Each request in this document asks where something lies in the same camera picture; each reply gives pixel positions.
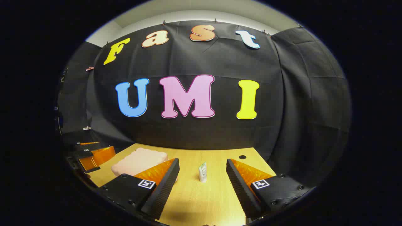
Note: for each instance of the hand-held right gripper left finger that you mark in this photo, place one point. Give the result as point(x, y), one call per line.
point(163, 191)

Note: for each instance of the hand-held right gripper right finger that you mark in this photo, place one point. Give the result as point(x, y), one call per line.
point(240, 191)

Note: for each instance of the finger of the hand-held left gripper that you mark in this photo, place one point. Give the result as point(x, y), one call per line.
point(94, 147)
point(97, 157)

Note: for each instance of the pink suitcase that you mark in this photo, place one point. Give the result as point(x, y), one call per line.
point(138, 161)

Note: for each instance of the green and white tube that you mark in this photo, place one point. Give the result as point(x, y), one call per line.
point(202, 174)

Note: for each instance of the black backdrop cloth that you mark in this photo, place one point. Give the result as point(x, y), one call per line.
point(220, 62)

